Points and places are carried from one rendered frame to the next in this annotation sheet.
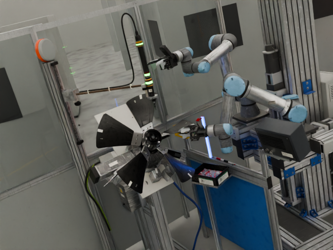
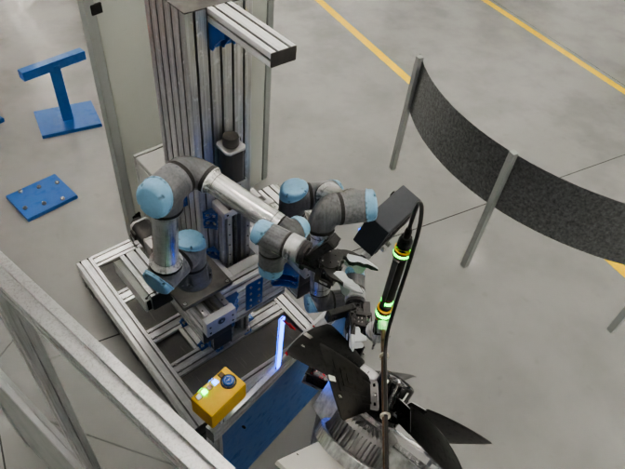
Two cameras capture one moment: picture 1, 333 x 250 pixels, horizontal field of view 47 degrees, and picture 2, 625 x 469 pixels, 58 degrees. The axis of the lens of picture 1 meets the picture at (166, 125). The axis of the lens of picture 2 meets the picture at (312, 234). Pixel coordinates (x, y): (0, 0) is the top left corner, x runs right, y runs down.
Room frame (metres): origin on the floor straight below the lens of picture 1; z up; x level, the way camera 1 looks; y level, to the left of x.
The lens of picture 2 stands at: (3.05, 0.77, 2.80)
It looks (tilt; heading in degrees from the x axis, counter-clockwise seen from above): 46 degrees down; 243
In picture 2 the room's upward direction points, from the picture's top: 7 degrees clockwise
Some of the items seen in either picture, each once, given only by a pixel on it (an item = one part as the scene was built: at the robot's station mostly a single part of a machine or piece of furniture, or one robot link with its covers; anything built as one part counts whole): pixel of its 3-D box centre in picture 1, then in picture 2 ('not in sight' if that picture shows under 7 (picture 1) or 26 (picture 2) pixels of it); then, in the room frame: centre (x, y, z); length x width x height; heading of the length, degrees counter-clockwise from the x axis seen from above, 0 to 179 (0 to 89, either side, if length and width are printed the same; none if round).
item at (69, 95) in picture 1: (70, 94); not in sight; (2.71, 0.61, 1.54); 0.10 x 0.07 x 0.08; 64
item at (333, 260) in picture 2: (168, 61); (321, 262); (2.56, -0.11, 1.63); 0.12 x 0.08 x 0.09; 129
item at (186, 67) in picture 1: (189, 68); (273, 257); (2.65, -0.25, 1.54); 0.11 x 0.08 x 0.11; 39
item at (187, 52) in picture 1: (184, 54); (272, 237); (2.67, -0.24, 1.64); 0.11 x 0.08 x 0.09; 129
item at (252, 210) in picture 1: (231, 209); (286, 397); (2.52, -0.32, 0.45); 0.82 x 0.01 x 0.66; 29
